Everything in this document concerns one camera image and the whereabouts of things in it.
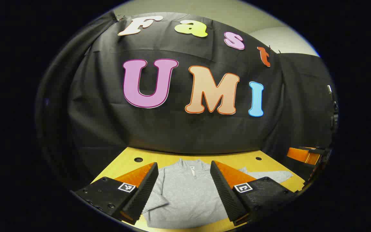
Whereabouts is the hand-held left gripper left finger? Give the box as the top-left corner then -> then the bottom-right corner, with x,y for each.
71,162 -> 159,225

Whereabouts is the black backdrop cloth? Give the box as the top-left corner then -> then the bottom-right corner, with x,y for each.
36,11 -> 337,194

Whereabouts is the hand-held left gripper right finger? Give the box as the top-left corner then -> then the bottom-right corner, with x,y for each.
210,160 -> 299,226

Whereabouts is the gray zip-neck sweatshirt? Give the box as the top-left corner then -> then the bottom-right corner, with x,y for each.
142,158 -> 294,230

